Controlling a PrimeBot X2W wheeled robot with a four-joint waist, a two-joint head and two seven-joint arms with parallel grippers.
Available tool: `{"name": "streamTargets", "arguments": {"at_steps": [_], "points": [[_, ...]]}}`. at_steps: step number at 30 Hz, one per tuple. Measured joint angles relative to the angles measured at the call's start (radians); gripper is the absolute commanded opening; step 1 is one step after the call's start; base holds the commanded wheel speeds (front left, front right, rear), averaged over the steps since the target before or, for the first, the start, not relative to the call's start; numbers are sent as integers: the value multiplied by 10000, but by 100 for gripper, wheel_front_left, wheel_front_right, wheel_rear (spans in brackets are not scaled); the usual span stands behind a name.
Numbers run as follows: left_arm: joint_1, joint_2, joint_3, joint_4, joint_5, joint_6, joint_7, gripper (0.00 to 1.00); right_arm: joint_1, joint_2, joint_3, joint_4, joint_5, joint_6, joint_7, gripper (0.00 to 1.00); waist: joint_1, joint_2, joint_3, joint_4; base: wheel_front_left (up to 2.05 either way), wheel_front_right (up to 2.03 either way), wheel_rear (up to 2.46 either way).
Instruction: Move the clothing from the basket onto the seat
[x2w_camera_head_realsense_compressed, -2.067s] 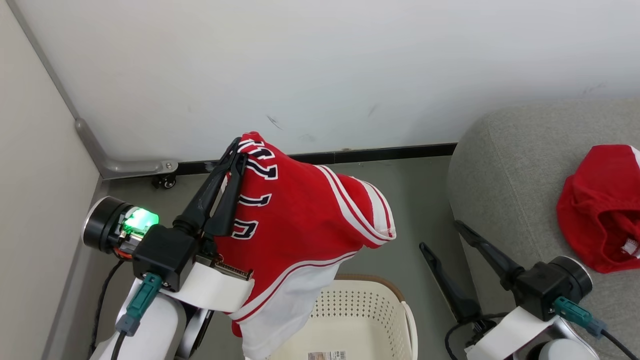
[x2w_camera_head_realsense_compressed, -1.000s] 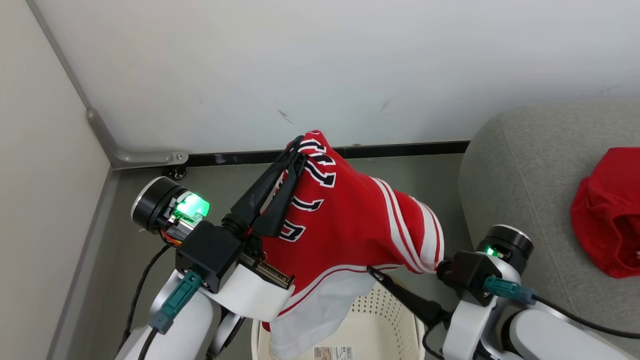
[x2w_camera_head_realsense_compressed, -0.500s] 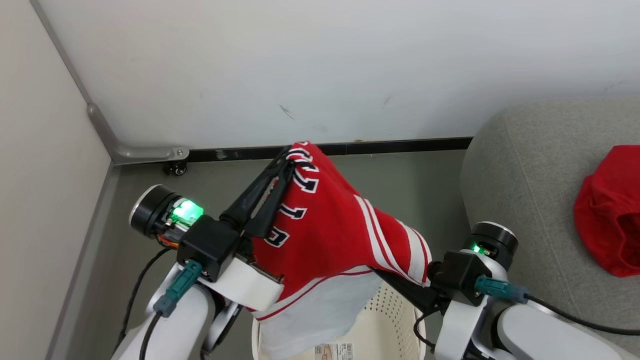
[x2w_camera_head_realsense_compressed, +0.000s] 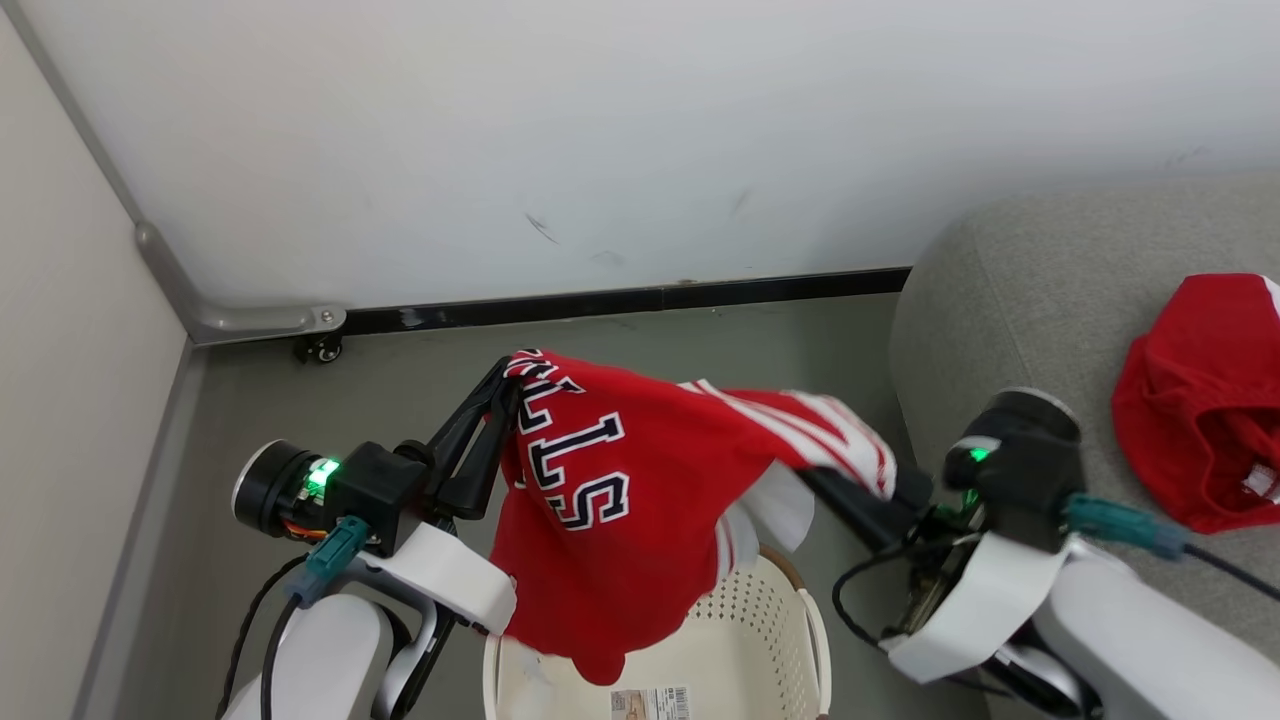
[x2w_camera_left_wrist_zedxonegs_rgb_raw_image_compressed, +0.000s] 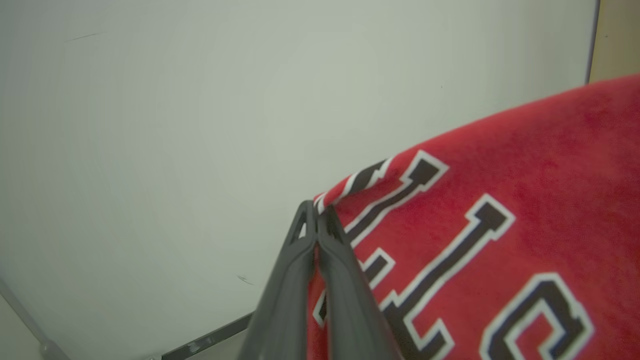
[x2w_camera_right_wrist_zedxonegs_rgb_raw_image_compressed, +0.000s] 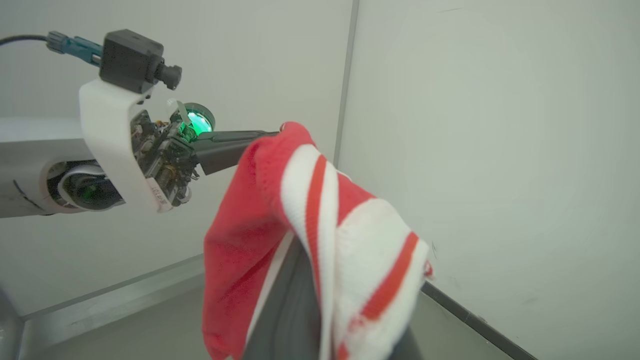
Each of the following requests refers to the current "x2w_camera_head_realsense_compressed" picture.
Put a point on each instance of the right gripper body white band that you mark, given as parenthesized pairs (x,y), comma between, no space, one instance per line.
(980,610)

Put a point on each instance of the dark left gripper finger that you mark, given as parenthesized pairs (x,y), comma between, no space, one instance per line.
(470,415)
(480,480)

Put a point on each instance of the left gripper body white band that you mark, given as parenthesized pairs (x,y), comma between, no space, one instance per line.
(450,575)

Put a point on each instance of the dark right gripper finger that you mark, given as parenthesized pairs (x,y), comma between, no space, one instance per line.
(912,487)
(860,510)

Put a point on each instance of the red basketball jersey with lettering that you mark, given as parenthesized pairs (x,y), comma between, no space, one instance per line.
(620,560)

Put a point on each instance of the red shorts with white stripe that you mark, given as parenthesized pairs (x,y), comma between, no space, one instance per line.
(1190,400)

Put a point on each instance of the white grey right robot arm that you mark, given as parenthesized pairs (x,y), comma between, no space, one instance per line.
(1150,640)

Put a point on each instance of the beige perforated plastic laundry basket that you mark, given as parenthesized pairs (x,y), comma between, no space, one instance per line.
(750,640)

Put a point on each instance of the small black caster wheel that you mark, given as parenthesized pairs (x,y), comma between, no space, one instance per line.
(322,350)

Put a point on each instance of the paper label sticker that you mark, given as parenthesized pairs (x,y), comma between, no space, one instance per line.
(650,704)

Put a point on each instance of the grey fabric sofa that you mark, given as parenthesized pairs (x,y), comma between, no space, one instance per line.
(1050,280)

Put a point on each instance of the black baseboard strip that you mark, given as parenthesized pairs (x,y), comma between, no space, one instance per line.
(700,295)

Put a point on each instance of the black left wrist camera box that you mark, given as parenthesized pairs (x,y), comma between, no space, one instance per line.
(375,490)

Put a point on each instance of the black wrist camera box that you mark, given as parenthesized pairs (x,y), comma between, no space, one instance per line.
(1025,470)
(375,490)

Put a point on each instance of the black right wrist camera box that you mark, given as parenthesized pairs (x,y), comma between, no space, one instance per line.
(1025,470)

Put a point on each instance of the grey metal corner bracket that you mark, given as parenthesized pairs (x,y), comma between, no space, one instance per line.
(250,322)

